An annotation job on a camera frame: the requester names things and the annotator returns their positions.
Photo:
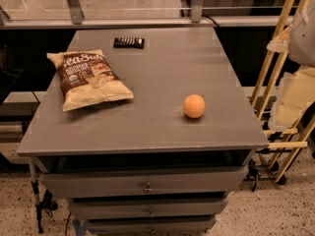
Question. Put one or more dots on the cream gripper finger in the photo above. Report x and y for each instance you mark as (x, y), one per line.
(280, 42)

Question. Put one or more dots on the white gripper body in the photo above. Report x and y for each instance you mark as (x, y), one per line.
(303, 38)

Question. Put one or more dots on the orange fruit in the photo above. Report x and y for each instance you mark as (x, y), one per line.
(194, 106)

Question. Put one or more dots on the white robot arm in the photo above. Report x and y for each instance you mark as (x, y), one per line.
(301, 46)

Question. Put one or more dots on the grey drawer cabinet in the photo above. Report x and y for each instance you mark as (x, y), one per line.
(149, 131)

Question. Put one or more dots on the brown and cream chip bag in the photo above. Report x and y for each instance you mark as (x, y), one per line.
(87, 79)

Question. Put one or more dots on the grey metal railing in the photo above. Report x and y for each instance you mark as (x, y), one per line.
(79, 14)

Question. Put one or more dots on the bottom grey drawer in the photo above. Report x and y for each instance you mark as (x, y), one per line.
(151, 226)

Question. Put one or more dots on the grey drawer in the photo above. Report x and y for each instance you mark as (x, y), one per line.
(147, 208)
(144, 182)
(151, 226)

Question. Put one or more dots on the middle grey drawer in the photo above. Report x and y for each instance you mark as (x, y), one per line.
(147, 208)

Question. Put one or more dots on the top grey drawer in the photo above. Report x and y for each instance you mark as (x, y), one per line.
(144, 182)

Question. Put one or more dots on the grey tripod leg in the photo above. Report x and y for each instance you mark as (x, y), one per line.
(35, 189)

